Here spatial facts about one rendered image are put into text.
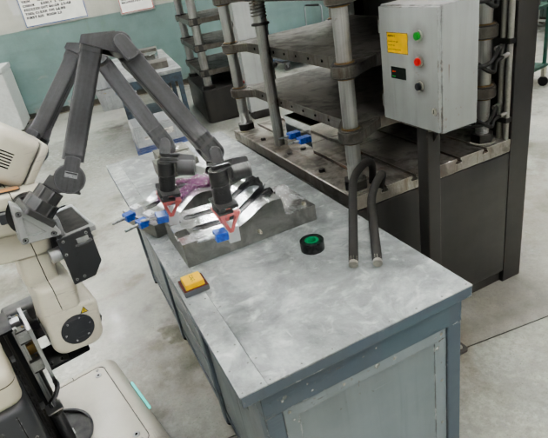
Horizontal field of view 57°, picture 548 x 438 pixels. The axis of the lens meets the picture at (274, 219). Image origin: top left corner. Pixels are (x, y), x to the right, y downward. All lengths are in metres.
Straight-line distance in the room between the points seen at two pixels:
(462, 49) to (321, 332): 0.98
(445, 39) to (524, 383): 1.40
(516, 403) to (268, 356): 1.24
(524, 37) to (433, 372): 1.45
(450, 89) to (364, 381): 0.94
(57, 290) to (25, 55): 7.37
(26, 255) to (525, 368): 1.95
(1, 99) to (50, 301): 6.60
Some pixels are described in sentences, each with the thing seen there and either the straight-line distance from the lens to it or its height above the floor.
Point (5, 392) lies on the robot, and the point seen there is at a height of 0.75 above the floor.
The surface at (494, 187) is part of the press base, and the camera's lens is 2.54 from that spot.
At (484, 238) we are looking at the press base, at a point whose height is 0.32.
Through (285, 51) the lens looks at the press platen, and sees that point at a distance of 2.44.
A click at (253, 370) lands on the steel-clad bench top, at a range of 1.28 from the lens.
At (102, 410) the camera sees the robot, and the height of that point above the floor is 0.28.
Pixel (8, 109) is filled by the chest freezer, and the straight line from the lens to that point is 8.18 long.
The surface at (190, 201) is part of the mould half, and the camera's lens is 2.01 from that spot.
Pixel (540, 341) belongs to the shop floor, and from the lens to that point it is 2.56.
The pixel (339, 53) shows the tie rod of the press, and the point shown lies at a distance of 1.90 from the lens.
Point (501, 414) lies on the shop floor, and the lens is 2.24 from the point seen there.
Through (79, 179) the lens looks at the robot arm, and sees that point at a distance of 1.42.
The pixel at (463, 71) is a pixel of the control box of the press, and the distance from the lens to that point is 1.77.
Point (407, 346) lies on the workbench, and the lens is 1.47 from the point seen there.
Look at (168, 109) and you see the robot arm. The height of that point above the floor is 1.35.
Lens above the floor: 1.67
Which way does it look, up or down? 27 degrees down
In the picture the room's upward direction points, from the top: 10 degrees counter-clockwise
